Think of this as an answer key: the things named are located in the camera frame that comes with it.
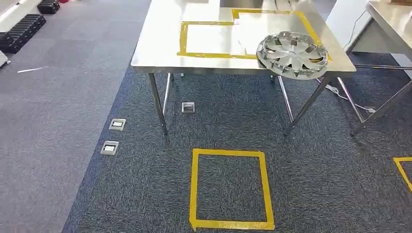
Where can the silver plastic wheel hubcap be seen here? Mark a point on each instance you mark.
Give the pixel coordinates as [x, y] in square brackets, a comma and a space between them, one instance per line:
[293, 56]

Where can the steel floor outlet box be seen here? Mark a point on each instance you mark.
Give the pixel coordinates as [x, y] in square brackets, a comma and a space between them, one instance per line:
[117, 124]
[109, 148]
[188, 107]

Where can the steel table with yellow tape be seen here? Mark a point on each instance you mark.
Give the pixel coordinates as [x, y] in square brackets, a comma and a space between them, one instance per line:
[161, 41]

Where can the white panel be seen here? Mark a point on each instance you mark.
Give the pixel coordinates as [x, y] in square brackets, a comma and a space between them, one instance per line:
[344, 25]

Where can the white floor strip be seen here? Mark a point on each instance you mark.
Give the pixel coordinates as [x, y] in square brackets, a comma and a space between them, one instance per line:
[32, 69]

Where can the short black ribbed block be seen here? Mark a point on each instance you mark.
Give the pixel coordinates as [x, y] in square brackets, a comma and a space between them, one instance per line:
[49, 6]

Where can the long black ribbed block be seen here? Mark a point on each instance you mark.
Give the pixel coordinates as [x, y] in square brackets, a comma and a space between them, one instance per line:
[22, 33]

